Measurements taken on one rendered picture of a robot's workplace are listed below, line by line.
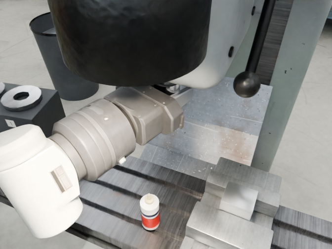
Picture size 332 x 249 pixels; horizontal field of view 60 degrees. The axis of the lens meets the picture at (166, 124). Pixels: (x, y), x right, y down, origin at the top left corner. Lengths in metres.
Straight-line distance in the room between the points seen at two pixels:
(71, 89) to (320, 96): 2.16
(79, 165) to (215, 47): 0.20
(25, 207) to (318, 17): 0.68
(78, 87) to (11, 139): 2.21
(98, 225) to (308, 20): 0.66
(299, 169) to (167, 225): 1.56
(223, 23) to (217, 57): 0.04
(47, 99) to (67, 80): 1.75
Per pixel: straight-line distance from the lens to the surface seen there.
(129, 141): 0.37
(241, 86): 0.32
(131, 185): 0.76
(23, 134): 0.34
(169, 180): 0.76
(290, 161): 2.17
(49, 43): 2.35
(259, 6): 0.48
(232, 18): 0.30
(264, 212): 0.65
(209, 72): 0.32
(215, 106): 0.86
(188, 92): 0.46
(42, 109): 0.73
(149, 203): 0.61
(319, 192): 2.07
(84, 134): 0.35
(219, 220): 0.58
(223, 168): 0.71
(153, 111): 0.39
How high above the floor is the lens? 1.51
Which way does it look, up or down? 42 degrees down
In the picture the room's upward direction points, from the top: straight up
